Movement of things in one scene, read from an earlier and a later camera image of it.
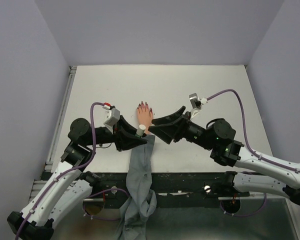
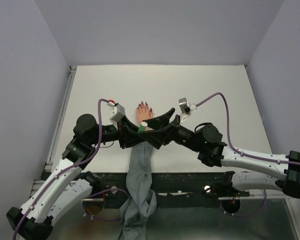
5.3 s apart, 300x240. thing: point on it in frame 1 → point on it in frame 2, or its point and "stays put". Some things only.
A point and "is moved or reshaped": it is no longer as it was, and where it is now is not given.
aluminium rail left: (51, 154) stays put
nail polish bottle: (139, 134) is moved or reshaped
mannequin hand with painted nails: (145, 115) stays put
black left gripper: (122, 140) stays put
